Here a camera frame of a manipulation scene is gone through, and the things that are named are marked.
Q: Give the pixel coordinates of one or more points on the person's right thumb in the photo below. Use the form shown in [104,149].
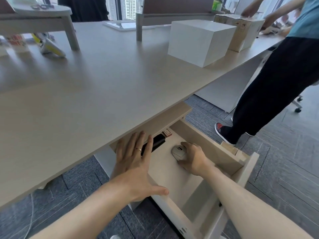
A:
[183,165]

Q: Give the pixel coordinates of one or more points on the person's right forearm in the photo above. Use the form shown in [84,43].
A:
[249,206]

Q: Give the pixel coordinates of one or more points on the person's left forearm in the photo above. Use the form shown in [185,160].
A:
[82,216]

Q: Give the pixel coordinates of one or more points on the person's left middle finger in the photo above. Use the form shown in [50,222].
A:
[140,143]

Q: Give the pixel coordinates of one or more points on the brown grey desk partition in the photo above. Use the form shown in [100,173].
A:
[174,8]

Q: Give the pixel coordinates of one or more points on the white chair base with castor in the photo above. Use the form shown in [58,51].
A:
[299,103]

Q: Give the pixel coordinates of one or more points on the grey desk riser shelf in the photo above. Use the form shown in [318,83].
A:
[49,16]

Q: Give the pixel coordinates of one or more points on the yellow white handheld device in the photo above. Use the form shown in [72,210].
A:
[51,47]

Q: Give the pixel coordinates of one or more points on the brown cardboard box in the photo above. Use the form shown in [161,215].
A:
[245,29]

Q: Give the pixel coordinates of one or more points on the small brown stamp box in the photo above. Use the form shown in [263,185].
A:
[167,133]

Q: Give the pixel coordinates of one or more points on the person's left thumb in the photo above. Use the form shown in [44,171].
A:
[159,191]

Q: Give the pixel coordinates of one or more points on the person's left little finger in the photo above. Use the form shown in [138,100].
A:
[120,153]

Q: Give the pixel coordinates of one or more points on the beige wooden drawer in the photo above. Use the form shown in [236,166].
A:
[199,196]

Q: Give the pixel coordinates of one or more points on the white rectangular box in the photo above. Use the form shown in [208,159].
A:
[199,42]

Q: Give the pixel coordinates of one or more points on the white monitor base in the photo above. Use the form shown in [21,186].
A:
[119,24]

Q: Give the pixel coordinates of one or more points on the red white packet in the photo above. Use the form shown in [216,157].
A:
[15,40]

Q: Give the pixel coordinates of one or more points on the black office chair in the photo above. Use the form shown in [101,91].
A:
[83,8]

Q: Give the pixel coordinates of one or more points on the person's left hand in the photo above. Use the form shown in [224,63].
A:
[132,169]

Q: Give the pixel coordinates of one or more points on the black stapler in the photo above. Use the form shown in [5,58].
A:
[157,144]

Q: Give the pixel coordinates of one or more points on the person's right hand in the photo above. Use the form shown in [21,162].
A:
[196,161]

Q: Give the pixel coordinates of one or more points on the person's white shoe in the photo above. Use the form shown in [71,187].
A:
[116,237]

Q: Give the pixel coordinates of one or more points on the beige computer mouse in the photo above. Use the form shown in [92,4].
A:
[178,153]

